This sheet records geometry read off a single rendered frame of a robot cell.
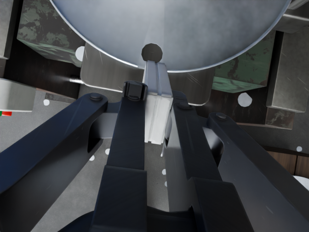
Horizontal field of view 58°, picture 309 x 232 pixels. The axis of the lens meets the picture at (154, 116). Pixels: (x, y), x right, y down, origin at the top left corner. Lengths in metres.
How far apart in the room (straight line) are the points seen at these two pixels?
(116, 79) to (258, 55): 0.26
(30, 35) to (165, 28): 0.23
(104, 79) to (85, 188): 0.85
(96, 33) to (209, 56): 0.12
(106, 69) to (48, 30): 0.18
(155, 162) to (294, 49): 0.72
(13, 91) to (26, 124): 0.64
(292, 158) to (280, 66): 0.40
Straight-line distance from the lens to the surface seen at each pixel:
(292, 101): 0.51
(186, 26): 0.31
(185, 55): 0.30
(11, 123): 1.16
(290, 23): 0.48
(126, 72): 0.30
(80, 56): 0.44
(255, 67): 0.48
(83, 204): 1.14
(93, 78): 0.30
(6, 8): 0.49
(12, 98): 0.51
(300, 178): 0.86
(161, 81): 0.17
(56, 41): 0.46
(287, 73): 0.51
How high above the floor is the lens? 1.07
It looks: 85 degrees down
